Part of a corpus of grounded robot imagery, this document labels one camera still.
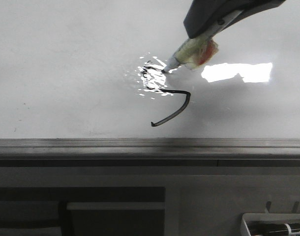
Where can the white plastic marker tray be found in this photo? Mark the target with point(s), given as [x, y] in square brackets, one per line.
[249, 219]

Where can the black capped marker in tray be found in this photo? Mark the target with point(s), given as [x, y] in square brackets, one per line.
[285, 229]

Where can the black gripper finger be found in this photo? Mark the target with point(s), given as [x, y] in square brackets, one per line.
[217, 15]

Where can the white taped whiteboard marker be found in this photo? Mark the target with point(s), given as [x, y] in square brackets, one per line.
[199, 50]

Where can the dark framed panel below board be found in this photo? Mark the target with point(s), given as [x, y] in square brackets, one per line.
[82, 211]

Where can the white whiteboard with metal frame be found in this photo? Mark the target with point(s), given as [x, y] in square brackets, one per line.
[78, 78]

